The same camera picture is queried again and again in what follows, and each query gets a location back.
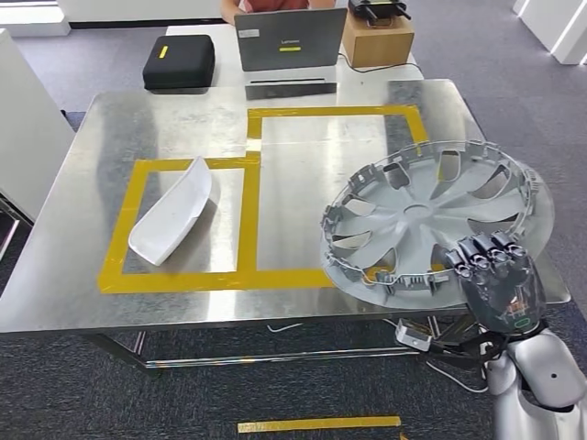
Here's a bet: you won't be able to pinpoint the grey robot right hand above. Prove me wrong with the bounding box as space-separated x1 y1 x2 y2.
443 229 548 337

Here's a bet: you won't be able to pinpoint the grey plastic wheel cover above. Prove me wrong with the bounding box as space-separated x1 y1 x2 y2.
319 139 556 312

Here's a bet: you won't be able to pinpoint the white curved plastic part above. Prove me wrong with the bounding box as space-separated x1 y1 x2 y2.
128 156 213 267

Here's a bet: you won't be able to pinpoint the yellow floor tape strip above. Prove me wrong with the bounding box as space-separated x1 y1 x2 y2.
237 415 402 436

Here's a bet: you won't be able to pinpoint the white block fixtures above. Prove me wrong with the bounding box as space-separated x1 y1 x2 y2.
512 0 587 66

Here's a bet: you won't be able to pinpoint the brown cardboard box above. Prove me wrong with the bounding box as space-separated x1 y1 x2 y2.
341 13 416 69

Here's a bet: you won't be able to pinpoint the black device on box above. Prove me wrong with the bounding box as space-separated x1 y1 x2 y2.
348 0 411 28

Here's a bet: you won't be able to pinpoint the grey laptop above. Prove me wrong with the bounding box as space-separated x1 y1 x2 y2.
233 7 348 86

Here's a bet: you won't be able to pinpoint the person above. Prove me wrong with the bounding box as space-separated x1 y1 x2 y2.
219 0 338 26

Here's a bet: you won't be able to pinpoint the white desk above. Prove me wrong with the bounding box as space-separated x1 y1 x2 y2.
165 24 425 89

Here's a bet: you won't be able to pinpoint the black zip case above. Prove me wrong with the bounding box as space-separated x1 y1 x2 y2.
142 34 217 94

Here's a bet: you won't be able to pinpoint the white cabinet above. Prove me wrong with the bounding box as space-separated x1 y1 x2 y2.
0 27 77 223

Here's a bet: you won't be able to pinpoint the white low ledge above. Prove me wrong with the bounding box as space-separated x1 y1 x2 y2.
0 3 72 38

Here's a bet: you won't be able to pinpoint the steel workbench leg frame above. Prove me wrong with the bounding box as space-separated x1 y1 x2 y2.
82 315 459 378

